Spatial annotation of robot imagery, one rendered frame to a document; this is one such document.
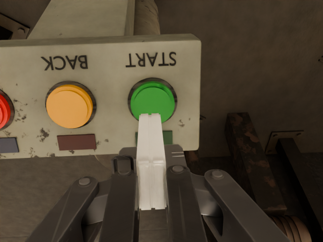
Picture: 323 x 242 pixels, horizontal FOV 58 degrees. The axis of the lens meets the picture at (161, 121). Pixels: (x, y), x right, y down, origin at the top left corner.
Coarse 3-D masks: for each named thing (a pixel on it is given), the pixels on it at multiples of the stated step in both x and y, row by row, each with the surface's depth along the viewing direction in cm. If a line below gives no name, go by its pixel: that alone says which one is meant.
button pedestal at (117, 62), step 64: (64, 0) 37; (128, 0) 37; (0, 64) 25; (64, 64) 25; (128, 64) 26; (192, 64) 26; (0, 128) 27; (64, 128) 28; (128, 128) 28; (192, 128) 28
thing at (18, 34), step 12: (0, 12) 80; (0, 24) 82; (12, 24) 82; (24, 24) 83; (0, 36) 79; (12, 36) 84; (24, 36) 84; (204, 120) 110; (192, 156) 95; (192, 168) 91; (204, 228) 77
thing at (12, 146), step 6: (0, 138) 28; (6, 138) 28; (12, 138) 28; (0, 144) 28; (6, 144) 28; (12, 144) 28; (0, 150) 28; (6, 150) 28; (12, 150) 28; (18, 150) 28
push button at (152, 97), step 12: (144, 84) 26; (156, 84) 26; (132, 96) 26; (144, 96) 26; (156, 96) 26; (168, 96) 26; (132, 108) 26; (144, 108) 26; (156, 108) 26; (168, 108) 26
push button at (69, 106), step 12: (60, 96) 25; (72, 96) 25; (84, 96) 26; (48, 108) 26; (60, 108) 26; (72, 108) 26; (84, 108) 26; (60, 120) 26; (72, 120) 26; (84, 120) 27
